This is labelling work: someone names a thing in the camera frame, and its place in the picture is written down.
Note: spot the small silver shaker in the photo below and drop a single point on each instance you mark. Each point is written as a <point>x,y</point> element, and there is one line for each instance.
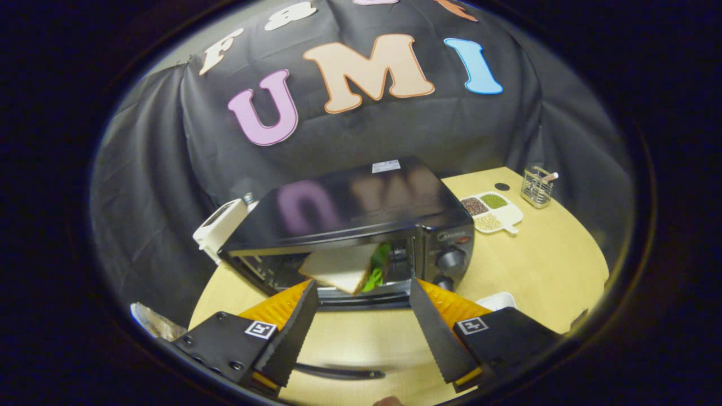
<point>249,198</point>

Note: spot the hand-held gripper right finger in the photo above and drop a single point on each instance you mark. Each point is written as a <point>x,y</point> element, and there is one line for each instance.
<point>437,338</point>

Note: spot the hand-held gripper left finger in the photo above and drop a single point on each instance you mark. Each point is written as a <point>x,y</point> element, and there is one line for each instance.
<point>293,338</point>

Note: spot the black toaster oven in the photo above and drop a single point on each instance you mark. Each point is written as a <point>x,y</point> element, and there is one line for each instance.
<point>366,197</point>

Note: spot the black backdrop cloth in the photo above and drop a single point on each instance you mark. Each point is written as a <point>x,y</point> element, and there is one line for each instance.
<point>169,169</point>

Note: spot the white rectangular plate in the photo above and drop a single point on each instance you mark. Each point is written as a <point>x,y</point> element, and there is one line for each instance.
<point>499,300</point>

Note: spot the white pop-up toaster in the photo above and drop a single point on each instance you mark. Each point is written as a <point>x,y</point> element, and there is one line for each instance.
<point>223,225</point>

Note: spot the white divided dish with grains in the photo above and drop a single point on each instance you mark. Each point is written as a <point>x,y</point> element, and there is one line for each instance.
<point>510,215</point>

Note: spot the sandwich with lettuce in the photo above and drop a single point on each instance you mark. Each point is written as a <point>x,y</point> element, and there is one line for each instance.
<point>338,268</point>

